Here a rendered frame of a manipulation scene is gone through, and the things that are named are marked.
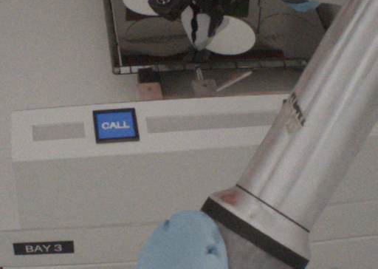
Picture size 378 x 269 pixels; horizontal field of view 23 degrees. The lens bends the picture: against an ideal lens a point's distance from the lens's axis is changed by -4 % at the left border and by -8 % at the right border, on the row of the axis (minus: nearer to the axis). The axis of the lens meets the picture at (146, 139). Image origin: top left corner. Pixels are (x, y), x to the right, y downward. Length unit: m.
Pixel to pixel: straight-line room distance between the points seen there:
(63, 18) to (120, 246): 0.47
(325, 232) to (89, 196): 0.38
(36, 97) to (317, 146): 0.77
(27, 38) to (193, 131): 0.46
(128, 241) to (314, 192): 0.58
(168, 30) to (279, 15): 0.20
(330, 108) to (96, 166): 0.49
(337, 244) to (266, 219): 0.67
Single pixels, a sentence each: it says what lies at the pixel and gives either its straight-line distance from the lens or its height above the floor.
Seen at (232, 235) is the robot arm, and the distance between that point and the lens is 0.82.
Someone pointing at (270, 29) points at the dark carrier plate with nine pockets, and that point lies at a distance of 1.55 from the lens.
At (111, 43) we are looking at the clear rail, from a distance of 1.49.
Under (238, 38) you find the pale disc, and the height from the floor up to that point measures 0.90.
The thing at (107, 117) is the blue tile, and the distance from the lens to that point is 1.28.
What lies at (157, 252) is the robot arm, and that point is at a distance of 0.86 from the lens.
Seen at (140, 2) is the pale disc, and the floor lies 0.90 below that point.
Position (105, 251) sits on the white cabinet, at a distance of 1.39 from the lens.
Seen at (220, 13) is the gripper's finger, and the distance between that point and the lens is 1.40.
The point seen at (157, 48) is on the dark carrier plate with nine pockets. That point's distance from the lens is 1.48.
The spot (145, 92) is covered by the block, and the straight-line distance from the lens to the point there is 1.40.
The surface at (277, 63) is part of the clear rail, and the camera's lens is 1.48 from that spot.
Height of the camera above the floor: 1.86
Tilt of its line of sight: 46 degrees down
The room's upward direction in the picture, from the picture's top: 2 degrees clockwise
